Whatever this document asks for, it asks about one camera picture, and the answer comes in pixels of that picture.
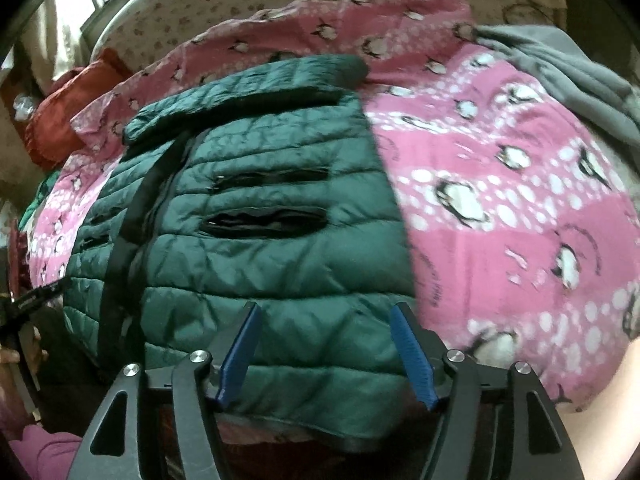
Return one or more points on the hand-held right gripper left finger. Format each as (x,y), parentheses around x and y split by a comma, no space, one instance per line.
(240,355)

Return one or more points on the clear plastic bottle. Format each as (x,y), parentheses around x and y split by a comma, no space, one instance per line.
(22,106)

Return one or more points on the beige curtain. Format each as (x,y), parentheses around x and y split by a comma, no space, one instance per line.
(60,35)

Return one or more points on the person's left hand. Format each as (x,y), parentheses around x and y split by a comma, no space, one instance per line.
(37,347)

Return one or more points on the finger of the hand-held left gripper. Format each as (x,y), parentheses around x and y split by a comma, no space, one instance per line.
(35,299)

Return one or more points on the red ruffled pillow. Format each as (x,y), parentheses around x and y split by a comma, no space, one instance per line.
(65,105)

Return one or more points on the green printed cloth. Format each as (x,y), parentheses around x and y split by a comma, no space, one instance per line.
(37,200)

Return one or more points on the green quilted puffer jacket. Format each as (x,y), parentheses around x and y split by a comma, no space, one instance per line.
(260,240)

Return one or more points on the pink penguin print blanket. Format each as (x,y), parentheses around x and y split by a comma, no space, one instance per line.
(500,200)

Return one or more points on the grey cloth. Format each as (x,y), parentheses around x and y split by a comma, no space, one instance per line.
(565,65)

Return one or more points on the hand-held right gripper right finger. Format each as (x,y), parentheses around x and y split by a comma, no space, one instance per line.
(412,350)

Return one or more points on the dark red cloth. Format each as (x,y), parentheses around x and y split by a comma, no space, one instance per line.
(19,250)

